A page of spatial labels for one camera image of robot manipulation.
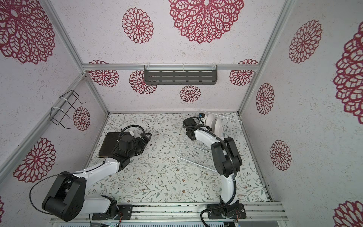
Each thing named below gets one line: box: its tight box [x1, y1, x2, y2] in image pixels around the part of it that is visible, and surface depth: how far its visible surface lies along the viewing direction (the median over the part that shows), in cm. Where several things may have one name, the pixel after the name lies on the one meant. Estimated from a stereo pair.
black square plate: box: [96, 131, 130, 158], surface depth 102 cm
